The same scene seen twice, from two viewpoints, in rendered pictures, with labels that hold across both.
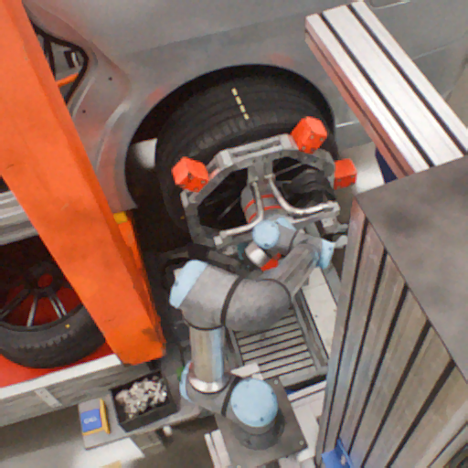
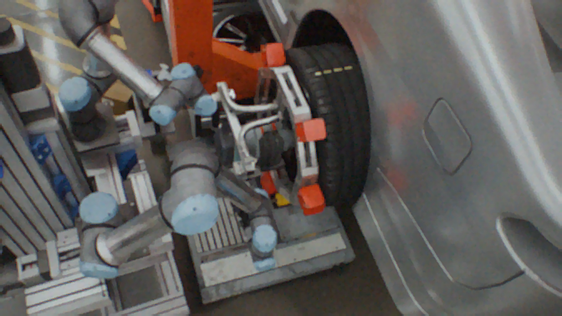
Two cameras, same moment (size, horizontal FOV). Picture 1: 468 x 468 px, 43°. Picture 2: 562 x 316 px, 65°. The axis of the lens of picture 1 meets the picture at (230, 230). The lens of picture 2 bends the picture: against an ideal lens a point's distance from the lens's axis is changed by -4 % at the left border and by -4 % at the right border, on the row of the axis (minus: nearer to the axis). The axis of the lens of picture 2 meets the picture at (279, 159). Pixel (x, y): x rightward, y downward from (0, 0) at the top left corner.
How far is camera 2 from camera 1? 1.51 m
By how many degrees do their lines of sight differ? 37
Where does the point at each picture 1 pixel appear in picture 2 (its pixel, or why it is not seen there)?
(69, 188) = not seen: outside the picture
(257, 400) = (71, 90)
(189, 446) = (152, 167)
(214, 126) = (310, 57)
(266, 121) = (314, 89)
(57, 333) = not seen: hidden behind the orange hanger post
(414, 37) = (428, 211)
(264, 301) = (68, 12)
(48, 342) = not seen: hidden behind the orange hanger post
